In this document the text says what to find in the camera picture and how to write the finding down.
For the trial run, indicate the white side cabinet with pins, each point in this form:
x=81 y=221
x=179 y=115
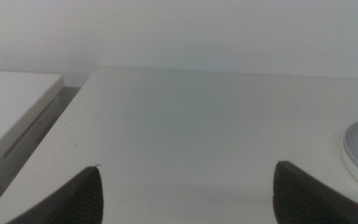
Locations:
x=8 y=102

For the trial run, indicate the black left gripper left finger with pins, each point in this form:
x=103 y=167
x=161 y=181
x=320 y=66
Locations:
x=76 y=202

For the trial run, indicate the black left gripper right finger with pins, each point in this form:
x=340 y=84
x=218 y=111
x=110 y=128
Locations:
x=303 y=199

